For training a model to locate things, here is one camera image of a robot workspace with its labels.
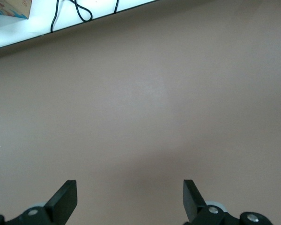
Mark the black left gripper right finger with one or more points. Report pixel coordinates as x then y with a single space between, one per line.
194 206

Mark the brown table cover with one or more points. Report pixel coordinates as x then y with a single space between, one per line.
140 105

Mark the printed cardboard box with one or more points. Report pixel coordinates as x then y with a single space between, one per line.
11 8

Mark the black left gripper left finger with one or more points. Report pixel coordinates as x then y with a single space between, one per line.
58 206

